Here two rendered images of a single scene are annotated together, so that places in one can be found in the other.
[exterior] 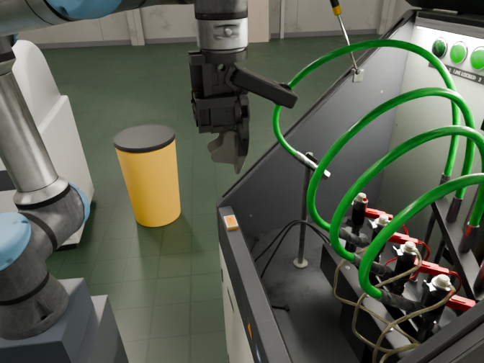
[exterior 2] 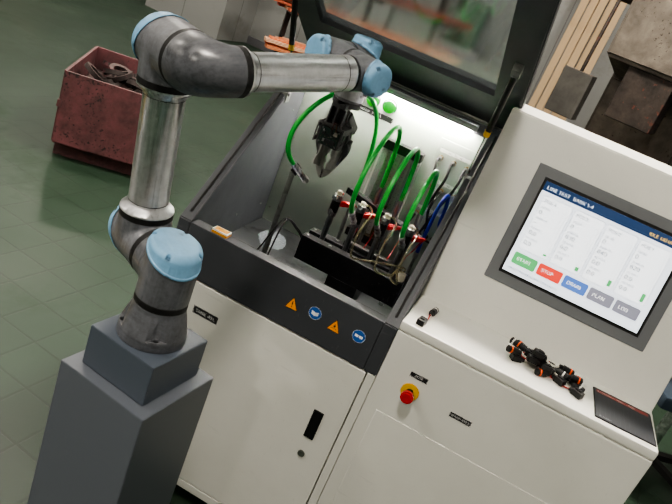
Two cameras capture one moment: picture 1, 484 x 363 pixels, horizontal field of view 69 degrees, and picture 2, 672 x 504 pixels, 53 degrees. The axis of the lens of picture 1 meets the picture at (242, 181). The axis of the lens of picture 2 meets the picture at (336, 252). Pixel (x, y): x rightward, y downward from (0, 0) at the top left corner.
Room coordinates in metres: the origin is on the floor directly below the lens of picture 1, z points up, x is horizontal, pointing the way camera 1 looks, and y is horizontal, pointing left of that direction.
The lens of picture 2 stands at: (-0.26, 1.47, 1.76)
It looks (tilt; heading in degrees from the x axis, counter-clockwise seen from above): 23 degrees down; 296
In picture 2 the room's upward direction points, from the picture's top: 22 degrees clockwise
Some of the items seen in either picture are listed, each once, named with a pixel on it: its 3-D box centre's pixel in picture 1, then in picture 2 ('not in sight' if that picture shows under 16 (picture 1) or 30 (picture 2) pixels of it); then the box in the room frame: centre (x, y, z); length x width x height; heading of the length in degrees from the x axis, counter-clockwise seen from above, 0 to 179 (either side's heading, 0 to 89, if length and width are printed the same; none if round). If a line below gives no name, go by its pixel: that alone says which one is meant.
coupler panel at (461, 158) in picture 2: not in sight; (439, 190); (0.44, -0.56, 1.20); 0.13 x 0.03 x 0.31; 13
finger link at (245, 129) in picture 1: (240, 130); (340, 148); (0.53, 0.00, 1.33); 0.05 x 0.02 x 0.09; 13
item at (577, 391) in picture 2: not in sight; (547, 364); (-0.13, -0.27, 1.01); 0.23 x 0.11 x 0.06; 13
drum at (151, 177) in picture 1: (151, 177); not in sight; (2.16, 0.63, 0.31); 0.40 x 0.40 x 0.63
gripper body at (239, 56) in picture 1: (220, 90); (337, 123); (0.55, 0.03, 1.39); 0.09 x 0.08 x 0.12; 103
